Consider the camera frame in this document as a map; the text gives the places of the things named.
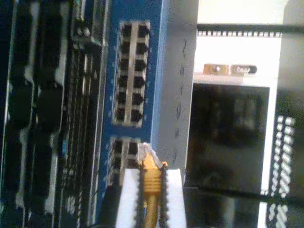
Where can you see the black flat screen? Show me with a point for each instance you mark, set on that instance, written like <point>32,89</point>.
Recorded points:
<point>228,137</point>

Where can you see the black rack server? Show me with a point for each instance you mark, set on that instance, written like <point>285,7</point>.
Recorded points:
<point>47,118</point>

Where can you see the black lattice cabinet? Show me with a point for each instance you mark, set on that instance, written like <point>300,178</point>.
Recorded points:
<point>282,154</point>

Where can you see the blue network switch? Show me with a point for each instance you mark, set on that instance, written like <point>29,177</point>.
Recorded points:
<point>156,71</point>

